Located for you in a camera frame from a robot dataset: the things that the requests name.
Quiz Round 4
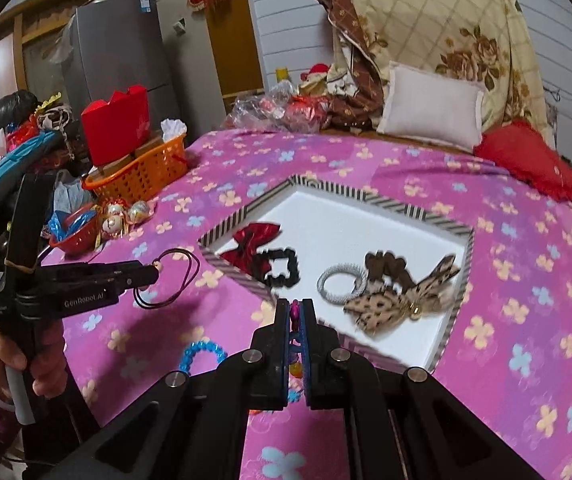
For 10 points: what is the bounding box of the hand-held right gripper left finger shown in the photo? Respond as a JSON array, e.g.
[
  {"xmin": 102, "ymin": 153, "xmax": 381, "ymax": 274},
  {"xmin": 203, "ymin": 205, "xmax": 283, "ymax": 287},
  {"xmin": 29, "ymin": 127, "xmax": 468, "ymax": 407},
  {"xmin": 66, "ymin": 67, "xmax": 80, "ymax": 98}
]
[{"xmin": 73, "ymin": 299, "xmax": 297, "ymax": 480}]

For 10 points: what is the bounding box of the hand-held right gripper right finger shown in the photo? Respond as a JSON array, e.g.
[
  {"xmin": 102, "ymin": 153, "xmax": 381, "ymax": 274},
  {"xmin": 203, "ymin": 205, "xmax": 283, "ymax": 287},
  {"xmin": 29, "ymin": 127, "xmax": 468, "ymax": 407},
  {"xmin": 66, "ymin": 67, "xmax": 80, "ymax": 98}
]
[{"xmin": 302, "ymin": 299, "xmax": 554, "ymax": 480}]

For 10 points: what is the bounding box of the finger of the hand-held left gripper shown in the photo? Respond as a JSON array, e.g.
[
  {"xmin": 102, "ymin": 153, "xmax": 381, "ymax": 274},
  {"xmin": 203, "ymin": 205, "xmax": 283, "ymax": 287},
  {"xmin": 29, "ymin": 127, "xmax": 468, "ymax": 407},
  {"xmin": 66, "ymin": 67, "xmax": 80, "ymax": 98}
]
[
  {"xmin": 41, "ymin": 260, "xmax": 161, "ymax": 286},
  {"xmin": 61, "ymin": 275, "xmax": 140, "ymax": 293}
]

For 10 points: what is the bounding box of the multicolour flower bead bracelet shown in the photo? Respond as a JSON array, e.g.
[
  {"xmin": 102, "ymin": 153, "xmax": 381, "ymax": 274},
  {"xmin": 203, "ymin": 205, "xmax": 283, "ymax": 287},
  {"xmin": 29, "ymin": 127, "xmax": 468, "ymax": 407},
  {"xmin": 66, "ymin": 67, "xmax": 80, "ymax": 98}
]
[{"xmin": 286, "ymin": 301, "xmax": 308, "ymax": 403}]

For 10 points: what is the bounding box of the silver hair tie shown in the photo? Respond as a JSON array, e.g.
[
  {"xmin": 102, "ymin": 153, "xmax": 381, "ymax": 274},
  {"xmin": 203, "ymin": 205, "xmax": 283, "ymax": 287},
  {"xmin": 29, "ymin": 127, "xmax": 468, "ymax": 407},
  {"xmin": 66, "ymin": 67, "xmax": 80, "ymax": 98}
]
[{"xmin": 317, "ymin": 262, "xmax": 367, "ymax": 305}]

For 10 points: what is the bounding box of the brown hair tie with charm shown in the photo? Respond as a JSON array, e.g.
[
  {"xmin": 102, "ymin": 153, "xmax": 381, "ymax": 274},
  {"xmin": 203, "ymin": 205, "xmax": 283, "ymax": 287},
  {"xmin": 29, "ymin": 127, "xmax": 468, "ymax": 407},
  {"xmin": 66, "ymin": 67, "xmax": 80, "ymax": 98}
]
[{"xmin": 133, "ymin": 249, "xmax": 202, "ymax": 308}]

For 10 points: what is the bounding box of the black scrunchie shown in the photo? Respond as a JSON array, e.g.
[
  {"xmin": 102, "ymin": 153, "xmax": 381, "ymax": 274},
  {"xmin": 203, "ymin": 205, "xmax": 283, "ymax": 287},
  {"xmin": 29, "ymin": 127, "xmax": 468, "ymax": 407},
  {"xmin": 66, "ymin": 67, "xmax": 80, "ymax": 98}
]
[{"xmin": 253, "ymin": 247, "xmax": 301, "ymax": 288}]

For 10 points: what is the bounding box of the leopard print bow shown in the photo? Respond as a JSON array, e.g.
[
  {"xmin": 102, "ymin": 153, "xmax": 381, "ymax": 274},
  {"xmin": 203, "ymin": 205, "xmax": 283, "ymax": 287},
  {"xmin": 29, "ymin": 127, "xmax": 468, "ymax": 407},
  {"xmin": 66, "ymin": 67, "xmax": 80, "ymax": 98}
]
[{"xmin": 342, "ymin": 254, "xmax": 462, "ymax": 338}]

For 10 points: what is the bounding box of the red bow hair clip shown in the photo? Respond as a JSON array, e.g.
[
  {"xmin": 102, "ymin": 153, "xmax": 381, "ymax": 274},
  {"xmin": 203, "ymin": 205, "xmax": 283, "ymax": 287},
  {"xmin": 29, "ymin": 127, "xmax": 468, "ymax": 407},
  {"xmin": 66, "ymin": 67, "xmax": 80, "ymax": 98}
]
[{"xmin": 220, "ymin": 222, "xmax": 283, "ymax": 276}]

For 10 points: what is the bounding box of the brown scrunchie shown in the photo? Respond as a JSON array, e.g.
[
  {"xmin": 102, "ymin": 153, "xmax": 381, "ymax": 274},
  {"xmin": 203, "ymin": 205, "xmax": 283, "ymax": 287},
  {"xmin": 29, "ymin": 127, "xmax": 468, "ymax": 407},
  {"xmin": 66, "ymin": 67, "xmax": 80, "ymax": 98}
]
[{"xmin": 364, "ymin": 251, "xmax": 417, "ymax": 291}]

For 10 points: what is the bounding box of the striped cardboard box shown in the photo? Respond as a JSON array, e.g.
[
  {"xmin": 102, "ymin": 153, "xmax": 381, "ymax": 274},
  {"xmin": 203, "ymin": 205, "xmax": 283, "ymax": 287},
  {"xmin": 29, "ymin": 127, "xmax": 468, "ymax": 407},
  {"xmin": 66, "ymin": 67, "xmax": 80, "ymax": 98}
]
[{"xmin": 198, "ymin": 174, "xmax": 476, "ymax": 373}]

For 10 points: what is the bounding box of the person's left hand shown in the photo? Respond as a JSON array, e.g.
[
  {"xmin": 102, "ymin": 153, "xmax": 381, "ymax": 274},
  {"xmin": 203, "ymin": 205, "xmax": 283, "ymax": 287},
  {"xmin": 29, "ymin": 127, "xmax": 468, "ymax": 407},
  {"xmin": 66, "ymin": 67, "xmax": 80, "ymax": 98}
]
[{"xmin": 0, "ymin": 322, "xmax": 69, "ymax": 401}]

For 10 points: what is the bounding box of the small red plastic basket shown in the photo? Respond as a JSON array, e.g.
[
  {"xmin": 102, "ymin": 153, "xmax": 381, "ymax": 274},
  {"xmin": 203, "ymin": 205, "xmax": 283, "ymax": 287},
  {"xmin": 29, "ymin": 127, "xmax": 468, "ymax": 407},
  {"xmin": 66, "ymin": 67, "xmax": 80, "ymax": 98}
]
[{"xmin": 48, "ymin": 203, "xmax": 101, "ymax": 256}]

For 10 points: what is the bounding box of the blue plastic bag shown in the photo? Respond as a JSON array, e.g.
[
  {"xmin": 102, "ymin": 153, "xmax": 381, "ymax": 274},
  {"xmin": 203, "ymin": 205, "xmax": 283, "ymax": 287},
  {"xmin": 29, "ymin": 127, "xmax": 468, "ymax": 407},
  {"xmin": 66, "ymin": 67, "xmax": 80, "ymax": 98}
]
[{"xmin": 46, "ymin": 210, "xmax": 97, "ymax": 239}]

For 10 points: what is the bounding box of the white plastic bag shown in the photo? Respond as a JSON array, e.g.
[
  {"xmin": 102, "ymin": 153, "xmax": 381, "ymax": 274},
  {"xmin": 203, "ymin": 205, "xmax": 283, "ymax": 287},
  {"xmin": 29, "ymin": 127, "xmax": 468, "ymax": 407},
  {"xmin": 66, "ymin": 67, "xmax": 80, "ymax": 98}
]
[{"xmin": 53, "ymin": 170, "xmax": 87, "ymax": 213}]

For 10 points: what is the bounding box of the brown cardboard box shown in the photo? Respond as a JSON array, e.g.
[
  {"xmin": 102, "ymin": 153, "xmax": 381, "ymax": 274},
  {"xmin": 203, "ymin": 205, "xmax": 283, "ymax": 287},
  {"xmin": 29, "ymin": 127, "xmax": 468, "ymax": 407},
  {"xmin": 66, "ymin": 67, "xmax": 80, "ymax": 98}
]
[
  {"xmin": 86, "ymin": 152, "xmax": 135, "ymax": 181},
  {"xmin": 133, "ymin": 130, "xmax": 165, "ymax": 159}
]

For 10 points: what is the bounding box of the orange plastic basket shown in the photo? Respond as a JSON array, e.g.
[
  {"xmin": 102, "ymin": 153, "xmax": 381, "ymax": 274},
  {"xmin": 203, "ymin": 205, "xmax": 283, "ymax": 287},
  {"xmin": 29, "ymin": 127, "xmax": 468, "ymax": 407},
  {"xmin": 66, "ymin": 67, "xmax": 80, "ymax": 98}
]
[{"xmin": 82, "ymin": 132, "xmax": 189, "ymax": 203}]

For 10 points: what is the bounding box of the red gift box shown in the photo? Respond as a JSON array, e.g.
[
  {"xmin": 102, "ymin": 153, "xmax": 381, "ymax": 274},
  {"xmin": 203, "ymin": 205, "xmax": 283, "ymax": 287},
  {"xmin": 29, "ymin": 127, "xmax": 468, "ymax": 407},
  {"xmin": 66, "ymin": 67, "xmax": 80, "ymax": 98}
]
[{"xmin": 81, "ymin": 85, "xmax": 151, "ymax": 167}]

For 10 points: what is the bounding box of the pile of colourful clutter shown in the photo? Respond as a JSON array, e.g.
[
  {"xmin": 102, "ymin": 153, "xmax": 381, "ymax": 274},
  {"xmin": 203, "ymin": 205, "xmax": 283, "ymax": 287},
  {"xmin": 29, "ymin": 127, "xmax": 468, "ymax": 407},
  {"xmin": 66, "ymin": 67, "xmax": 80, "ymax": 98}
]
[{"xmin": 0, "ymin": 89, "xmax": 87, "ymax": 256}]

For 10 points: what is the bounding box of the white tissue paper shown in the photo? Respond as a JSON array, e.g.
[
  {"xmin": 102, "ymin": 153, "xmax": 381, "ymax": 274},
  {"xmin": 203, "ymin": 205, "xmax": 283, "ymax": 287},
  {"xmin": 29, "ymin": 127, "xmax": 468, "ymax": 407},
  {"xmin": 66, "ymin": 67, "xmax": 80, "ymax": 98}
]
[{"xmin": 160, "ymin": 118, "xmax": 188, "ymax": 141}]

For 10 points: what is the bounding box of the red shiny packaging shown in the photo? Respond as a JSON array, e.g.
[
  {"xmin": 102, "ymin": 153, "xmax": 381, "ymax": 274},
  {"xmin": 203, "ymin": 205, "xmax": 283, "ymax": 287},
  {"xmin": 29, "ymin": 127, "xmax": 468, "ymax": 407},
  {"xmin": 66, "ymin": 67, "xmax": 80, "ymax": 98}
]
[{"xmin": 286, "ymin": 95, "xmax": 332, "ymax": 133}]

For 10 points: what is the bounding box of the clear plastic bag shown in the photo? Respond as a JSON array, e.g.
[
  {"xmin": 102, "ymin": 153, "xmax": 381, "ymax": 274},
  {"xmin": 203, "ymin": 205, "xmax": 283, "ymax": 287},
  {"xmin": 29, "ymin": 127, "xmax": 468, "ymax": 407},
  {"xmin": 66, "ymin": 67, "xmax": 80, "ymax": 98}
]
[{"xmin": 223, "ymin": 82, "xmax": 302, "ymax": 133}]

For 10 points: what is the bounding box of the purple floral bedsheet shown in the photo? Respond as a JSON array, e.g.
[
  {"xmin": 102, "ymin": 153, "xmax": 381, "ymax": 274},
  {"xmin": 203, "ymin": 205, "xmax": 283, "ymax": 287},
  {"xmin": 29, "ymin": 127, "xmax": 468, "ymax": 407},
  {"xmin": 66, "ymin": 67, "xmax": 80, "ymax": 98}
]
[{"xmin": 61, "ymin": 127, "xmax": 572, "ymax": 480}]

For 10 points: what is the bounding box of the grey refrigerator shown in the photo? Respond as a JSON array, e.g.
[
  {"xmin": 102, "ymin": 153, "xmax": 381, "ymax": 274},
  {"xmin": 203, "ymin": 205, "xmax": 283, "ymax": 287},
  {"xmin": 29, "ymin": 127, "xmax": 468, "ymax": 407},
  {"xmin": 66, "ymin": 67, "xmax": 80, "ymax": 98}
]
[{"xmin": 63, "ymin": 0, "xmax": 227, "ymax": 131}]

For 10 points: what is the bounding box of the santa plush toy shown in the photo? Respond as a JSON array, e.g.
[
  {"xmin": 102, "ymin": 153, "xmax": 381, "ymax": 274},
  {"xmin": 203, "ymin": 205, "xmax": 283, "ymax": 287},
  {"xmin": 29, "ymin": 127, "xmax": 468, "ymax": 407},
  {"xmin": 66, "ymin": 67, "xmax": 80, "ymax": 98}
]
[{"xmin": 300, "ymin": 63, "xmax": 334, "ymax": 96}]

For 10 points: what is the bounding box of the white pillow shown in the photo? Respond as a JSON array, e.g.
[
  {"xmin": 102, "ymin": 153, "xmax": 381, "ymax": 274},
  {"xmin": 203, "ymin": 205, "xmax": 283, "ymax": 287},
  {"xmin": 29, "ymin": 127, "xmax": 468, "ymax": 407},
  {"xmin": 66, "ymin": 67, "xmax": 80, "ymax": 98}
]
[{"xmin": 376, "ymin": 60, "xmax": 487, "ymax": 153}]

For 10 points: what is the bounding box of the wooden door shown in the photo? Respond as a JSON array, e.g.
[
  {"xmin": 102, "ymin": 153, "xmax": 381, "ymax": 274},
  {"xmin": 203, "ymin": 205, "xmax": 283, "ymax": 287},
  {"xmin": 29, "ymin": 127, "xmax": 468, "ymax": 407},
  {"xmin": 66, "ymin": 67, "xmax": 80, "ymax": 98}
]
[{"xmin": 206, "ymin": 0, "xmax": 265, "ymax": 106}]

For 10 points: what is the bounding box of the brown floral quilt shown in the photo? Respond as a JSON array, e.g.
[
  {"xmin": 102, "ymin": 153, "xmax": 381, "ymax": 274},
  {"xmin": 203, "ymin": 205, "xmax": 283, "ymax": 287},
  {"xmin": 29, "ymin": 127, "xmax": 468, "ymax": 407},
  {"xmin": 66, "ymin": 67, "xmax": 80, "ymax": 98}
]
[{"xmin": 300, "ymin": 0, "xmax": 387, "ymax": 133}]

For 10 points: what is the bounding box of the red pillow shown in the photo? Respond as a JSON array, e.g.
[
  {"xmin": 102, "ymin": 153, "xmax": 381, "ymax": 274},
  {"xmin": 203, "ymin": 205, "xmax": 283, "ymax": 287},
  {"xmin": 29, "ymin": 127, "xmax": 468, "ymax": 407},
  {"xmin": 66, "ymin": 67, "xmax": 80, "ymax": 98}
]
[{"xmin": 473, "ymin": 119, "xmax": 572, "ymax": 203}]

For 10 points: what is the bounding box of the cream floral quilt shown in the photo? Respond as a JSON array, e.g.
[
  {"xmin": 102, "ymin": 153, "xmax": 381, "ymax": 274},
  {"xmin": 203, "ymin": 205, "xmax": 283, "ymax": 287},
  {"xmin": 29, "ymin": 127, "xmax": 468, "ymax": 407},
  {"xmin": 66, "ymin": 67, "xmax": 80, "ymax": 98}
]
[{"xmin": 311, "ymin": 0, "xmax": 557, "ymax": 151}]

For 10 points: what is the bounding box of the blue bead bracelet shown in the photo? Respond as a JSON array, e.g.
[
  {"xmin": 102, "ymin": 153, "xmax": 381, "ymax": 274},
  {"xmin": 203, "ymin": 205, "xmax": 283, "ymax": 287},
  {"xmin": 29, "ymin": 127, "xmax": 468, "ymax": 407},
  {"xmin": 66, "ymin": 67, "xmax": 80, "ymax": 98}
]
[{"xmin": 178, "ymin": 341, "xmax": 228, "ymax": 373}]

